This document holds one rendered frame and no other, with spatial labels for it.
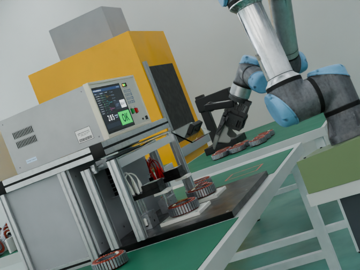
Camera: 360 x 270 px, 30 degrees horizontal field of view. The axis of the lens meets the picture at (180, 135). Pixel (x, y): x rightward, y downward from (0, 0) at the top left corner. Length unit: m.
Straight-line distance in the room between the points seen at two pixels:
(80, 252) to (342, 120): 0.96
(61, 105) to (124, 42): 3.74
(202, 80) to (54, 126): 5.48
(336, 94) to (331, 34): 5.46
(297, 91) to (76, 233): 0.86
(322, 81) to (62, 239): 1.00
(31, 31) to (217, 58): 2.38
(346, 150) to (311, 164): 0.11
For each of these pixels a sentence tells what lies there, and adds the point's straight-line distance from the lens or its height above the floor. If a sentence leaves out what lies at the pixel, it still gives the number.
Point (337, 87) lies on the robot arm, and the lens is 2.07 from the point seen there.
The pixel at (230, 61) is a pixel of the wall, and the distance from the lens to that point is 7.69.
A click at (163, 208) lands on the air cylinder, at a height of 0.79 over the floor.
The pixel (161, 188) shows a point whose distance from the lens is 2.34.
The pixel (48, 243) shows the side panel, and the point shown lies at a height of 0.86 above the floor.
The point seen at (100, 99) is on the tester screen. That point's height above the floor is 1.25.
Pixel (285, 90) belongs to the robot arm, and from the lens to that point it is 2.03.
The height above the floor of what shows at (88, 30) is 2.14.
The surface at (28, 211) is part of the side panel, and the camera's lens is 2.35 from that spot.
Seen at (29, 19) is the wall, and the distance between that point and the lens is 8.60.
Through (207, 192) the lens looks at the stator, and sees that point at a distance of 2.52.
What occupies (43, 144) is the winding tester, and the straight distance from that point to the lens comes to 2.42.
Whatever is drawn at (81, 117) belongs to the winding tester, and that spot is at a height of 1.22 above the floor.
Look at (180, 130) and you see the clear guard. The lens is 2.24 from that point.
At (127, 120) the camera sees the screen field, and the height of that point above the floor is 1.15.
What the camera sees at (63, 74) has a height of 1.83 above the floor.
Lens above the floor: 1.11
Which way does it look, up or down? 2 degrees down
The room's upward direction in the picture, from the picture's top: 21 degrees counter-clockwise
